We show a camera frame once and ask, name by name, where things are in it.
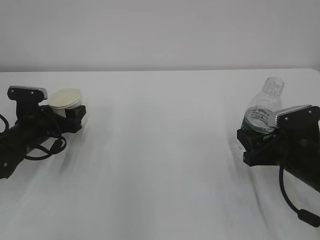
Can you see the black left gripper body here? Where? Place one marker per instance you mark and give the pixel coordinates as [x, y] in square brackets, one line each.
[50, 125]

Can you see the white paper cup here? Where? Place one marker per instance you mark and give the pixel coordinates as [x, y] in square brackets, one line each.
[65, 99]

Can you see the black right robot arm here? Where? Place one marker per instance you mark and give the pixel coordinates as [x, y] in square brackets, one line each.
[302, 145]

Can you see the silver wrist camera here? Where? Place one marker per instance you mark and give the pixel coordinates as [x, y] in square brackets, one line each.
[27, 99]
[301, 119]

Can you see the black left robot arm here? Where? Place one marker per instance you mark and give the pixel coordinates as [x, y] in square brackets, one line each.
[20, 142]

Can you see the clear water bottle green label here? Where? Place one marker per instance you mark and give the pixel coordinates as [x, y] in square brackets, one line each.
[266, 102]

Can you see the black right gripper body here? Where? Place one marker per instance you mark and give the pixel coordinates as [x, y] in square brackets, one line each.
[274, 150]

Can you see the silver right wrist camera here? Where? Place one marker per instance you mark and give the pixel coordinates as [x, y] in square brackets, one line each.
[301, 119]

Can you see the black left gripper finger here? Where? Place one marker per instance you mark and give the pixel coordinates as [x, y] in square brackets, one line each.
[74, 116]
[45, 109]

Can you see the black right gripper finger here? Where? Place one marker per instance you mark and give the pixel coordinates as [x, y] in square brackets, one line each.
[250, 140]

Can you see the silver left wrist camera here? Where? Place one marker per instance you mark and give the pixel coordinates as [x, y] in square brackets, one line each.
[27, 99]

